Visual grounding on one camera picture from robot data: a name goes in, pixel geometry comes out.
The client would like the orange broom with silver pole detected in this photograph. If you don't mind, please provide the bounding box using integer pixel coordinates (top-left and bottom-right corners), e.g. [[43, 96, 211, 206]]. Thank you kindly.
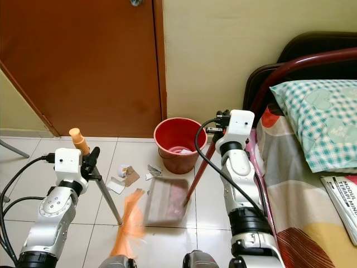
[[69, 127, 146, 262]]

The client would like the grey dustpan with maroon handle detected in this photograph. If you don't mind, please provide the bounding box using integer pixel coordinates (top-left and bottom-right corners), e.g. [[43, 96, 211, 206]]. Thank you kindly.
[[144, 141, 216, 228]]

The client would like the flat white paper scrap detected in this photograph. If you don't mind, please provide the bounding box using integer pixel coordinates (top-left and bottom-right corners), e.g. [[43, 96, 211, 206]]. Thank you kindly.
[[105, 177, 125, 195]]

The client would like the brown cardboard scrap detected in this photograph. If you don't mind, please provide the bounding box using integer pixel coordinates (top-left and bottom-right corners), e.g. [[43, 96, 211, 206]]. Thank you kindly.
[[123, 166, 141, 187]]

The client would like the red plastic bucket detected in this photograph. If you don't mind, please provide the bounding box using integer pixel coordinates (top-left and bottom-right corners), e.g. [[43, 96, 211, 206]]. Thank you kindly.
[[153, 117, 208, 175]]

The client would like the crumpled silver wrapper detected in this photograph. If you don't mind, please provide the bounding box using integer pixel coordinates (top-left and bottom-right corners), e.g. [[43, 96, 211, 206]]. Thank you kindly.
[[146, 164, 163, 181]]

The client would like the pink crumpled rubbish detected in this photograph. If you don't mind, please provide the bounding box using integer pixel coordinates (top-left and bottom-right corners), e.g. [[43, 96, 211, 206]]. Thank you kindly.
[[163, 185, 186, 217]]

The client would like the grey robot left leg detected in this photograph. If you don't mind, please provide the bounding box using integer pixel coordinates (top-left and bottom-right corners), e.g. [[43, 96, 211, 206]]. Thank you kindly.
[[99, 255, 138, 268]]

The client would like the grey robot leg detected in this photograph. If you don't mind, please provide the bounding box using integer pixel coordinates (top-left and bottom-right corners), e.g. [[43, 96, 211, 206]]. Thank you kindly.
[[182, 250, 221, 268], [99, 255, 138, 268]]

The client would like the green checkered pillow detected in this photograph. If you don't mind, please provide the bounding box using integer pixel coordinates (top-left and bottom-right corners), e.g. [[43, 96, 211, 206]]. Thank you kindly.
[[269, 79, 357, 173]]

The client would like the dark maroon bed headboard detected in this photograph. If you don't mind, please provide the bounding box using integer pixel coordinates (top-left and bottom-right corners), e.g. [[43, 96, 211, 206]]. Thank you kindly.
[[242, 31, 357, 115]]

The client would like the brown wooden door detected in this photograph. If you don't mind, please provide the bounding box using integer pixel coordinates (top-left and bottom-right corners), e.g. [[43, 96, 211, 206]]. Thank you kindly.
[[0, 0, 168, 139]]

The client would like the patterned bed sheet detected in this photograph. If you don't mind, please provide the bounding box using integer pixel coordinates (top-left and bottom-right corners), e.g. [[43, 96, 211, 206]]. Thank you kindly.
[[253, 105, 357, 268]]

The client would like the grey robot right leg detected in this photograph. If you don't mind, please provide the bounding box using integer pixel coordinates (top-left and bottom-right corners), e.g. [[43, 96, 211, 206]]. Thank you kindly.
[[182, 250, 221, 268]]

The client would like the white printed book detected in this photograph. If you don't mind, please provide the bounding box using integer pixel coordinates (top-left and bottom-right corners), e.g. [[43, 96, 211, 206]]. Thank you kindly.
[[320, 174, 357, 247]]

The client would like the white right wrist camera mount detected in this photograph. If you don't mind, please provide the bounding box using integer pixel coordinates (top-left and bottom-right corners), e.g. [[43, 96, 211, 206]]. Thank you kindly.
[[217, 109, 256, 155]]

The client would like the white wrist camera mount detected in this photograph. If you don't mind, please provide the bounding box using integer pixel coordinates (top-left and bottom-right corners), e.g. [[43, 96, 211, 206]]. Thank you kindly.
[[54, 147, 83, 184], [217, 109, 256, 155]]

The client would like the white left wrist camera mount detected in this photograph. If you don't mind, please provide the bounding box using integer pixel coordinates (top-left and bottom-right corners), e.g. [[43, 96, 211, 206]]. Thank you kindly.
[[54, 147, 83, 184]]

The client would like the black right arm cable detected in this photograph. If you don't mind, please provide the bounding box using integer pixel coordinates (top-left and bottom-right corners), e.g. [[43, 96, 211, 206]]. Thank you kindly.
[[194, 118, 269, 216]]

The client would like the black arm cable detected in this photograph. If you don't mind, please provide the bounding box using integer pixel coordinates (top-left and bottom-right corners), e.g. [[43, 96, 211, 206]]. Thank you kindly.
[[0, 154, 56, 264], [194, 118, 269, 216]]

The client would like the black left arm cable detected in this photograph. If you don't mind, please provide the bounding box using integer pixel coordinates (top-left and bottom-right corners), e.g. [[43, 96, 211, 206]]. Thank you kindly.
[[0, 154, 56, 264]]

